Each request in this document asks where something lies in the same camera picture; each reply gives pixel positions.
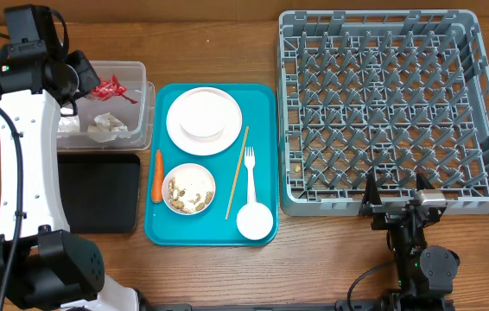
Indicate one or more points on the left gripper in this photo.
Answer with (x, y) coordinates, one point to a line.
(79, 60)

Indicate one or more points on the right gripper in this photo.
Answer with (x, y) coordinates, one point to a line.
(372, 206)

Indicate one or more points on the red snack wrapper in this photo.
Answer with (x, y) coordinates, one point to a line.
(110, 88)

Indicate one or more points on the white napkin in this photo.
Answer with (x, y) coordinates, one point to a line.
(69, 125)
(105, 128)

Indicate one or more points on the white bowl with food scraps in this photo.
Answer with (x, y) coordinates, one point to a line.
(188, 189)

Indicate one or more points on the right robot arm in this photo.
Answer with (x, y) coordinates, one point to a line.
(425, 273)

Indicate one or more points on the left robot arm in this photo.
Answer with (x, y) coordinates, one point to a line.
(43, 264)

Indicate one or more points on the clear plastic bin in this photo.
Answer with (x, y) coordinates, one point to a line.
(138, 117)

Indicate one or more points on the grey dish rack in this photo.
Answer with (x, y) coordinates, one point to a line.
(382, 94)

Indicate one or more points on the black plastic tray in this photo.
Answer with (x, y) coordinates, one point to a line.
(100, 191)

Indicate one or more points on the orange carrot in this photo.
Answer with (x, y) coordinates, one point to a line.
(157, 180)

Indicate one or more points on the small white bowl on plate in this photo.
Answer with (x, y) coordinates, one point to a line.
(202, 114)

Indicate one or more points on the large white plate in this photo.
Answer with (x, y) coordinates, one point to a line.
(210, 145)

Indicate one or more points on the small white round cup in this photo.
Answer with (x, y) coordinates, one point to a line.
(255, 221)

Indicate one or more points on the white plastic fork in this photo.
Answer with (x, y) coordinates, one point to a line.
(249, 162)

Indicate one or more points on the teal plastic tray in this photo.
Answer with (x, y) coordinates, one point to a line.
(217, 225)

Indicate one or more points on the wooden chopstick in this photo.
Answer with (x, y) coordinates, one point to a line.
(235, 179)

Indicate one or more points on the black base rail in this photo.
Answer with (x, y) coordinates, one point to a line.
(359, 305)

